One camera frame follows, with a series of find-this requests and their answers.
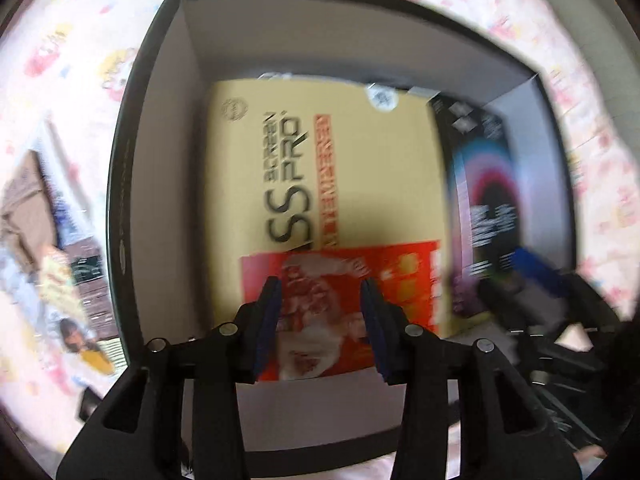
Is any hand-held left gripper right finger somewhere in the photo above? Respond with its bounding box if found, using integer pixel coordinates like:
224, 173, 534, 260
361, 279, 586, 480

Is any dark brown printed packet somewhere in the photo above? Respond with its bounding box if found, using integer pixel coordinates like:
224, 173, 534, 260
64, 236, 120, 337

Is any small black object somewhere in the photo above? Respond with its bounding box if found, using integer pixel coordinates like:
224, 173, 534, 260
76, 389, 105, 424

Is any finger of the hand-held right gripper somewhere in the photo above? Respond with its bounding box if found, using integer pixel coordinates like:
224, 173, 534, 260
477, 247, 572, 334

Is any black storage box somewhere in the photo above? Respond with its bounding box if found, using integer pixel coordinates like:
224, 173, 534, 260
106, 0, 577, 479

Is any pink printed blanket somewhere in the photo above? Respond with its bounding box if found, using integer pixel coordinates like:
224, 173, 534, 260
0, 0, 640, 480

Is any red printed packet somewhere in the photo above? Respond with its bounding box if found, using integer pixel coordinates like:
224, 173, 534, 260
240, 239, 443, 384

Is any printed card with figure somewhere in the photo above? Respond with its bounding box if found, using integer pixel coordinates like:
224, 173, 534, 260
50, 316, 122, 377

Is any yellow box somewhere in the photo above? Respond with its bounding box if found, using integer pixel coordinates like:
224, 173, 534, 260
206, 78, 450, 339

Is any black iridescent screen protector box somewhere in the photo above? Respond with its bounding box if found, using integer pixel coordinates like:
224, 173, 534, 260
426, 91, 524, 319

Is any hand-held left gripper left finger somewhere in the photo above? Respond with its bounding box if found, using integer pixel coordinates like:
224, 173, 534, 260
55, 276, 282, 480

